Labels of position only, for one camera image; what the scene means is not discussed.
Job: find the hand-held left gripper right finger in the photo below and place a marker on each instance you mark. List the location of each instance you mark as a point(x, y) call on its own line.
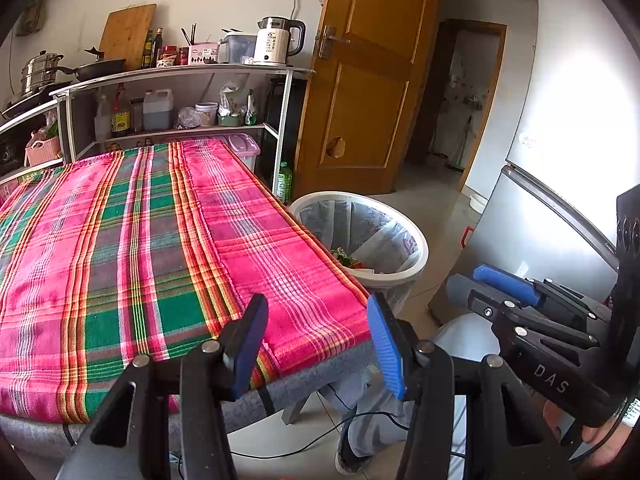
point(387, 345)

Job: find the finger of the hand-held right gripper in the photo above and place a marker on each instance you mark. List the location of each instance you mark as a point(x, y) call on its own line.
point(467, 290)
point(505, 280)

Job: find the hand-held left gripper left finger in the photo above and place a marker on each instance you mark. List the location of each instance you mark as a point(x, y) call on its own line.
point(250, 345)

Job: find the white plastic bin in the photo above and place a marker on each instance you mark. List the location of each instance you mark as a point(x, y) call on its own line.
point(400, 277)

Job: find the green wrapper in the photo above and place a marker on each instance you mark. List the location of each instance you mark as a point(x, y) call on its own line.
point(345, 257)

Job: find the clear bin liner bag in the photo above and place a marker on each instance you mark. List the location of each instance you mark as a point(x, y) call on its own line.
point(370, 225)

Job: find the person's right hand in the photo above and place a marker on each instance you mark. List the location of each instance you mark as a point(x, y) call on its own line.
point(600, 445)

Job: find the grey felt blanket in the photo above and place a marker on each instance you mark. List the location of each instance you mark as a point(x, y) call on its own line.
point(310, 385)

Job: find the person's jeans leg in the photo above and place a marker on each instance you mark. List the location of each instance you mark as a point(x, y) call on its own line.
point(370, 425)

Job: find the plaid tablecloth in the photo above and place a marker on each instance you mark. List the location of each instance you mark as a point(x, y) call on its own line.
point(125, 260)

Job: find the green drink bottle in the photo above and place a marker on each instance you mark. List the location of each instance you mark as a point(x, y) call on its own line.
point(284, 185)

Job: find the silver refrigerator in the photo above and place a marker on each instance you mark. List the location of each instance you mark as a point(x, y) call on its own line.
point(550, 110)

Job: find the pink lidded storage box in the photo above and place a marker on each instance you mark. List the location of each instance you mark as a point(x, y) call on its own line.
point(245, 150)

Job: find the wooden door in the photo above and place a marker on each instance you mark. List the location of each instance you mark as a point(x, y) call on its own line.
point(370, 110)

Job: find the white metal shelf rack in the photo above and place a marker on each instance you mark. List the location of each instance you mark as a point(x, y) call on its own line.
point(283, 135)

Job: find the green bowl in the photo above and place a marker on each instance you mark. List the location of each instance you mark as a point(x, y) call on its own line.
point(231, 120)

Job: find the white plastic tub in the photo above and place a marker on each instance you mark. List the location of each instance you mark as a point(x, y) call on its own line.
point(206, 115)

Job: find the crumpled clear plastic bag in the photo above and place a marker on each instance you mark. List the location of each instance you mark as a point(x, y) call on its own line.
point(187, 119)

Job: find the green packet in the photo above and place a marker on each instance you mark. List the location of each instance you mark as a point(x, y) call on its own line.
point(251, 110)

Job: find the white jerry can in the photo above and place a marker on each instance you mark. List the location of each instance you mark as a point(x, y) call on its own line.
point(157, 112)

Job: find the yellow label sauce bottle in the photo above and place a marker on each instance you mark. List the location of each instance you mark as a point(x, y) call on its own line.
point(121, 120)

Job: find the clear plastic bottle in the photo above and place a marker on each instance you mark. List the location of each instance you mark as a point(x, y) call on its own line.
point(102, 122)

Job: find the pink basket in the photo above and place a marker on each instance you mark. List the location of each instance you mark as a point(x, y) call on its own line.
point(42, 154)

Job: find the pink utensil holder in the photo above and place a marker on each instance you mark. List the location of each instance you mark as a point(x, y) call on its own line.
point(202, 54)

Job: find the clear water pitcher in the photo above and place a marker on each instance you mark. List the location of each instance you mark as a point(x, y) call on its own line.
point(237, 50)

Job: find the red jar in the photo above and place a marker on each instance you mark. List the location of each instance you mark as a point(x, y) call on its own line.
point(183, 56)

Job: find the white electric kettle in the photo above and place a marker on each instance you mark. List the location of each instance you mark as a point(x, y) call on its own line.
point(272, 45)

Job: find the dark pot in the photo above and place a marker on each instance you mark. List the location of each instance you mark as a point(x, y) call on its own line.
point(9, 152)

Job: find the dark oil bottle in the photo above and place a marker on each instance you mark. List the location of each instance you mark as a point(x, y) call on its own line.
point(157, 50)

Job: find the green glass bottle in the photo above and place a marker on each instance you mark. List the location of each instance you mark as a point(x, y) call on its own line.
point(147, 52)

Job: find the black frying pan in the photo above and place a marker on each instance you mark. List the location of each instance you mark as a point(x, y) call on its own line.
point(97, 69)

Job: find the dark chopsticks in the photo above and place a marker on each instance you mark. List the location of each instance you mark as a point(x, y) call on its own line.
point(189, 35)

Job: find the low white shelf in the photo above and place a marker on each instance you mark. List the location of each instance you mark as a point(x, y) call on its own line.
point(30, 114)

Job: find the black induction cooker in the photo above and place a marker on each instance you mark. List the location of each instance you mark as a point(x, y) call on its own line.
point(25, 105)

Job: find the wooden cutting board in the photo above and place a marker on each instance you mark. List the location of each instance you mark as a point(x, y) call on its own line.
point(127, 35)

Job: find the steel steamer pot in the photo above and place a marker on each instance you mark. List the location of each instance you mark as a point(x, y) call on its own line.
point(40, 75)

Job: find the hanging grey-green cloth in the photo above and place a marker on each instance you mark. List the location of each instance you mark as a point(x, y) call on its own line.
point(31, 17)

